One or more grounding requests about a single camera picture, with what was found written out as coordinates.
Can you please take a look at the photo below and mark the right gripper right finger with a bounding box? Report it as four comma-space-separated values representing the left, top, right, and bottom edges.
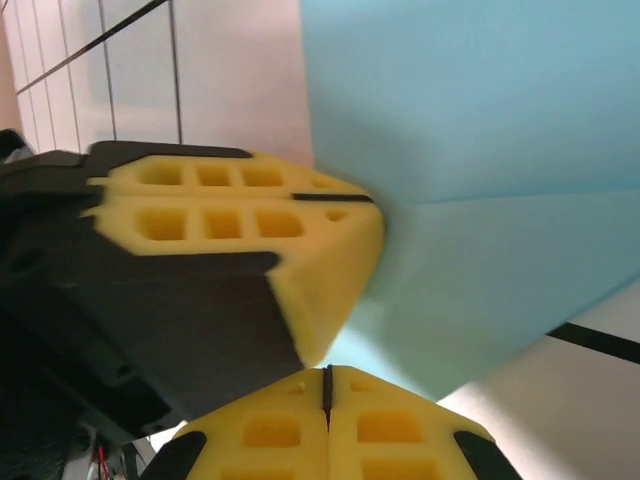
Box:
328, 364, 521, 480

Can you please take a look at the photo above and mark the light blue paper sheet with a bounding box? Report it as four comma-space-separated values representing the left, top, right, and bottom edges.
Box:
298, 0, 640, 404

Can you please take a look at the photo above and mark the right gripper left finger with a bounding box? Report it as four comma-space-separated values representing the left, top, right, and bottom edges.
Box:
139, 366, 330, 480

